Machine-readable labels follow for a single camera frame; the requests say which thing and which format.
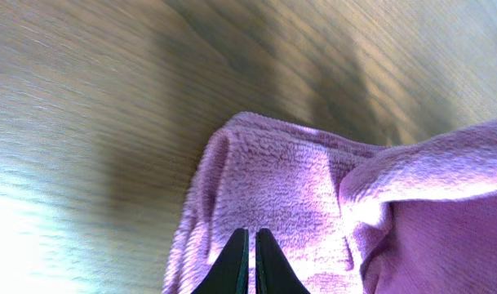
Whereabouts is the purple microfibre cloth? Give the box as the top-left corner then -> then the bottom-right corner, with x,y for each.
162,113 -> 497,293

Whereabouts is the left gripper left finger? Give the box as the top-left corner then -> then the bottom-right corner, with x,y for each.
192,229 -> 249,294

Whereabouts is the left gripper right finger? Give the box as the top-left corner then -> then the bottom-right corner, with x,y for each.
255,228 -> 309,294

